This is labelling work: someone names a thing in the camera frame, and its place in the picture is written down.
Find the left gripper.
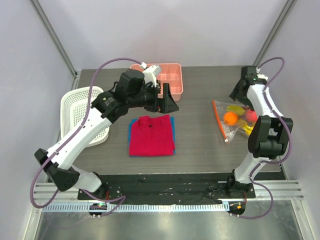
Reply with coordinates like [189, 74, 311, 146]
[128, 82, 179, 114]

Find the clear zip top bag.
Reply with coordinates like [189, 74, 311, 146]
[212, 100, 258, 143]

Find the orange fake fruit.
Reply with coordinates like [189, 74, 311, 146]
[223, 112, 239, 126]

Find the yellow fake banana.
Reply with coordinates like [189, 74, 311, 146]
[237, 119, 254, 137]

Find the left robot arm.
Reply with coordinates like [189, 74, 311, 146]
[34, 65, 179, 200]

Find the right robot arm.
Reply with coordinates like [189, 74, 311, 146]
[225, 65, 293, 198]

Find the yellow fake star fruit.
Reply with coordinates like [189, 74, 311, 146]
[226, 105, 250, 116]

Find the red fake fruit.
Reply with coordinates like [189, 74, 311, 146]
[244, 109, 258, 123]

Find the blue folded cloth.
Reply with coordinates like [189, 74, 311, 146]
[128, 116, 177, 158]

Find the pink divided plastic tray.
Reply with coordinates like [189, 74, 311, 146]
[147, 63, 184, 102]

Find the red folded shirt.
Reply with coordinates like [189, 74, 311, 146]
[128, 114, 175, 157]

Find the white perforated plastic basket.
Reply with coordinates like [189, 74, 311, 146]
[60, 86, 109, 148]

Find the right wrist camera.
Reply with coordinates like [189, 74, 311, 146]
[253, 73, 269, 81]

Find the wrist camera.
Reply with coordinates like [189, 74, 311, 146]
[139, 62, 162, 86]
[253, 73, 269, 81]

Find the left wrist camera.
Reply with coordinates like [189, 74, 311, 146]
[139, 62, 162, 86]

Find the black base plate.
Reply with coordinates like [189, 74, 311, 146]
[78, 173, 256, 205]

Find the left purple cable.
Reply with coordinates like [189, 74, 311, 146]
[29, 57, 144, 218]

